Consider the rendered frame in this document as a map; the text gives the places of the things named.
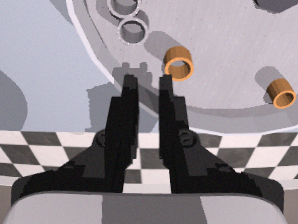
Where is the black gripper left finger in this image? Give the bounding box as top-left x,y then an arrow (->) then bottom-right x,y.
11,75 -> 139,206

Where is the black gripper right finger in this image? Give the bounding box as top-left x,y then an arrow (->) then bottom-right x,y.
159,74 -> 284,213

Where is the bronze bushing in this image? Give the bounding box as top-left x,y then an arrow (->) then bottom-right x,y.
267,78 -> 296,109
164,46 -> 194,81

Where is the grey metal bushing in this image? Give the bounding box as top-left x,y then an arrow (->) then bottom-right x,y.
117,10 -> 149,46
107,0 -> 142,19

